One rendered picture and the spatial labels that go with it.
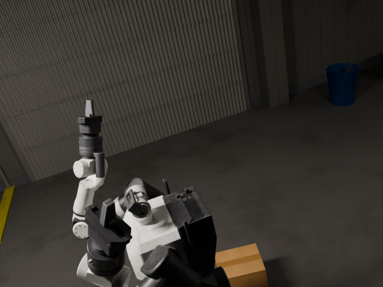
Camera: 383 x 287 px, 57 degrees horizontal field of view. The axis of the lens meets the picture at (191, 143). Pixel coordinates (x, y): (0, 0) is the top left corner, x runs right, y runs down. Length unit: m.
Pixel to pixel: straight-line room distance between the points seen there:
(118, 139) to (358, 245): 3.11
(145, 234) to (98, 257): 0.38
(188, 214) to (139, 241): 0.18
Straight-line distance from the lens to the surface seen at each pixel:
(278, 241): 3.00
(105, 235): 0.78
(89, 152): 1.39
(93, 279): 0.95
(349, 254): 2.92
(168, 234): 1.17
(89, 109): 1.41
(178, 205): 1.27
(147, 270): 1.08
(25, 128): 4.70
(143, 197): 1.18
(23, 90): 4.55
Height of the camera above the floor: 2.13
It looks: 28 degrees down
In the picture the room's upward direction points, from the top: 14 degrees counter-clockwise
